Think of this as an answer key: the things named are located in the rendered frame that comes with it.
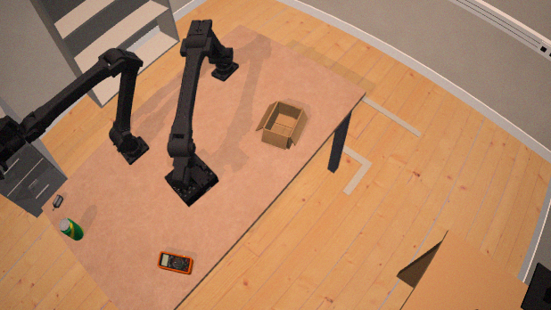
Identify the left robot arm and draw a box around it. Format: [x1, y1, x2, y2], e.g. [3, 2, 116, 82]
[167, 20, 239, 192]

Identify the green drink can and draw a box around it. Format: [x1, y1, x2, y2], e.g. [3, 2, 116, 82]
[59, 218, 84, 241]

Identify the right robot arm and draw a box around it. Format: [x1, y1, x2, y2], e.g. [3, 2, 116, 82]
[0, 48, 150, 165]

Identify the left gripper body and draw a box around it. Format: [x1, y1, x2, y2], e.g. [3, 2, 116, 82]
[189, 156, 207, 187]

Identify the brown cardboard box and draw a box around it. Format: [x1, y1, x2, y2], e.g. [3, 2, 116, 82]
[256, 101, 308, 150]

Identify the orange digital multimeter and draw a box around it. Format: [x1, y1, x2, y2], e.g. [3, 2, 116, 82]
[158, 251, 193, 275]

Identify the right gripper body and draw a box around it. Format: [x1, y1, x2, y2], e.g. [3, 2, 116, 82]
[0, 142, 15, 175]

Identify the black lighting desk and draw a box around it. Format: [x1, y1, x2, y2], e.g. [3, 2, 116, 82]
[165, 160, 219, 207]

